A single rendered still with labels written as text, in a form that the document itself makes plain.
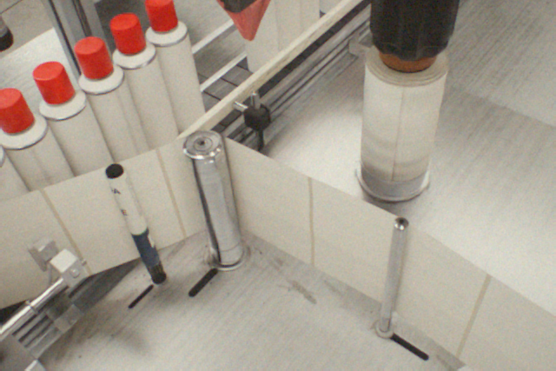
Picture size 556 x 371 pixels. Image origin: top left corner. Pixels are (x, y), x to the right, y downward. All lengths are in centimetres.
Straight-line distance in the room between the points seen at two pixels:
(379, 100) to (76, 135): 33
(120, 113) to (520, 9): 76
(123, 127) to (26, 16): 235
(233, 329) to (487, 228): 31
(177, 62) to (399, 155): 29
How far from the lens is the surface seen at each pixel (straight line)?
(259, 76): 83
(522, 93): 97
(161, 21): 70
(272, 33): 85
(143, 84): 70
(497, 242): 70
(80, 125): 65
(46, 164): 65
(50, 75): 63
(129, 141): 71
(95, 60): 64
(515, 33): 110
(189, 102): 76
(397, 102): 60
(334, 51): 96
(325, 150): 76
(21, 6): 312
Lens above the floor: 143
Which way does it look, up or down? 47 degrees down
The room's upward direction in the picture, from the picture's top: 6 degrees counter-clockwise
